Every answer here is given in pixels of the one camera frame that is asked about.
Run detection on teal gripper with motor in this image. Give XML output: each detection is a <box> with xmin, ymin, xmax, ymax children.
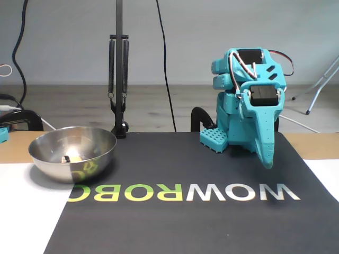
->
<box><xmin>238</xmin><ymin>80</ymin><xmax>288</xmax><ymax>169</ymax></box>

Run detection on small tan cork ball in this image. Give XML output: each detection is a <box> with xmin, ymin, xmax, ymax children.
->
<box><xmin>61</xmin><ymin>155</ymin><xmax>83</xmax><ymax>164</ymax></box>

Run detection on teal robot arm with base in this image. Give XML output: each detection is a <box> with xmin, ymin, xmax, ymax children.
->
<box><xmin>199</xmin><ymin>47</ymin><xmax>288</xmax><ymax>154</ymax></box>

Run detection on metal bowl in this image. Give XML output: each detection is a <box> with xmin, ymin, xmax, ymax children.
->
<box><xmin>28</xmin><ymin>126</ymin><xmax>118</xmax><ymax>185</ymax></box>

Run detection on white metal stand legs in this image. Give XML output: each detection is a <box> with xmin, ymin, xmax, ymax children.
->
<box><xmin>291</xmin><ymin>55</ymin><xmax>339</xmax><ymax>116</ymax></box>

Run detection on black mat with WOWROBO print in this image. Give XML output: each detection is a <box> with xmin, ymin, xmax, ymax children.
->
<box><xmin>42</xmin><ymin>131</ymin><xmax>339</xmax><ymax>254</ymax></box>

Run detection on large black clamp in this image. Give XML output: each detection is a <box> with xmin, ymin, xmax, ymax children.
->
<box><xmin>0</xmin><ymin>110</ymin><xmax>44</xmax><ymax>132</ymax></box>

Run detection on small teal printed part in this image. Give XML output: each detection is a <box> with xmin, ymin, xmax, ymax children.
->
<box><xmin>0</xmin><ymin>125</ymin><xmax>11</xmax><ymax>144</ymax></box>

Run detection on white floor cable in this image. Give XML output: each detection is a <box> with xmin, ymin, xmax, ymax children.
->
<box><xmin>278</xmin><ymin>114</ymin><xmax>320</xmax><ymax>133</ymax></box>

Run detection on red white black servo cable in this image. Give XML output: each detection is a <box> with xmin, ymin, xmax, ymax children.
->
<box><xmin>228</xmin><ymin>51</ymin><xmax>260</xmax><ymax>92</ymax></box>
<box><xmin>269</xmin><ymin>49</ymin><xmax>295</xmax><ymax>77</ymax></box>

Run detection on thin black hanging cable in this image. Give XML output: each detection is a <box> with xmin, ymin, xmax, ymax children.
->
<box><xmin>155</xmin><ymin>0</ymin><xmax>177</xmax><ymax>133</ymax></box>

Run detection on thin white cable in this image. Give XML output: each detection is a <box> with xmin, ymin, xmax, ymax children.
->
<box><xmin>39</xmin><ymin>117</ymin><xmax>58</xmax><ymax>132</ymax></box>

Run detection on white red cable loop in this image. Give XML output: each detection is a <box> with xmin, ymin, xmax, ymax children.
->
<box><xmin>0</xmin><ymin>63</ymin><xmax>13</xmax><ymax>78</ymax></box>

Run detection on dark blue hanging cable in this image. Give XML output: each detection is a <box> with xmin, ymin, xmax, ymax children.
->
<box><xmin>12</xmin><ymin>0</ymin><xmax>29</xmax><ymax>106</ymax></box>

